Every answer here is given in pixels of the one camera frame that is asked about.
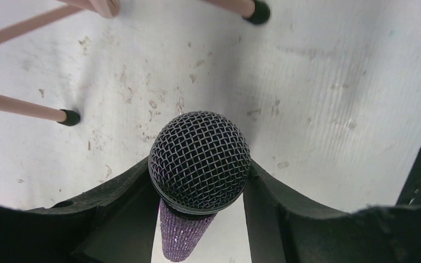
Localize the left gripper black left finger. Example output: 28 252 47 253
0 159 160 262

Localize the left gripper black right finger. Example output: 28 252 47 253
243 163 421 262

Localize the purple glitter microphone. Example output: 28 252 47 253
148 111 251 262

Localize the pink perforated music stand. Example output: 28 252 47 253
0 0 271 127

